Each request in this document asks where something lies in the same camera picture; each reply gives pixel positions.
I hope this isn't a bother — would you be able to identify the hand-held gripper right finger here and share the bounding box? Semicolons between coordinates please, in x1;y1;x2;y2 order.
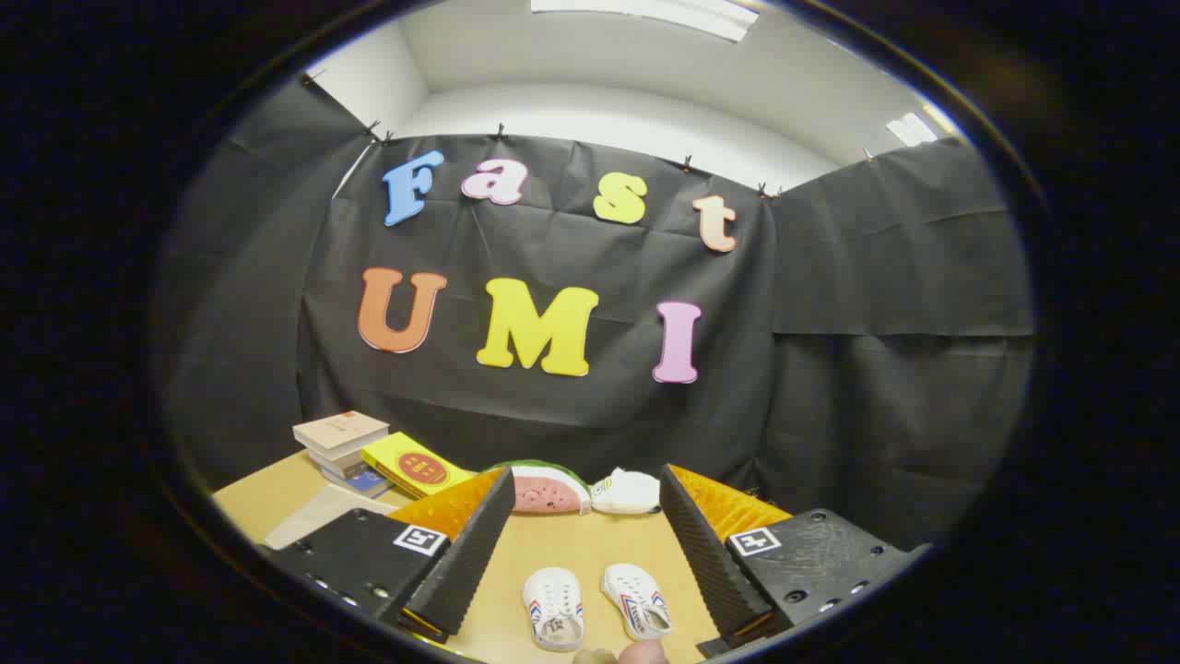
658;463;932;658

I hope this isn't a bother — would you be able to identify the white plush toy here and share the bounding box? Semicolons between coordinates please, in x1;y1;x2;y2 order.
590;468;662;516

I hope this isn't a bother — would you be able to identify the ceiling light panel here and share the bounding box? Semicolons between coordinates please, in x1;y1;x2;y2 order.
530;0;761;43
885;111;939;148

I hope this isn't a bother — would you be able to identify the watermelon slice plush toy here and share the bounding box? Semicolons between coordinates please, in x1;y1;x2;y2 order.
484;459;593;516

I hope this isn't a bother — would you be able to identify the yellow book with red circle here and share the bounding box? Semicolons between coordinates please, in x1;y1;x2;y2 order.
360;432;476;500

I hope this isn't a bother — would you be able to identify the cream fabric storage box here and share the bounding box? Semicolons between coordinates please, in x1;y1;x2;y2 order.
263;483;416;551

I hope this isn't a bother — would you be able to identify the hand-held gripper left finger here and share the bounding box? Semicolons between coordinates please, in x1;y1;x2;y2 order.
256;466;517;645

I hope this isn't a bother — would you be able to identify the grey-spined book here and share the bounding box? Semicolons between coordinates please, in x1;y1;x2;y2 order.
307;443;370;480

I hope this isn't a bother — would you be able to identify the white striped canvas shoe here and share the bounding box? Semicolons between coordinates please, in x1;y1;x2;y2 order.
601;563;673;642
523;567;585;652

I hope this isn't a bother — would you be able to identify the beige paperback book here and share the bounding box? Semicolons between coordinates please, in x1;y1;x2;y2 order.
292;411;391;462

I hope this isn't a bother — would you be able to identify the blue cover book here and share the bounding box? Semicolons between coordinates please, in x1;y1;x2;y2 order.
321;466;397;500

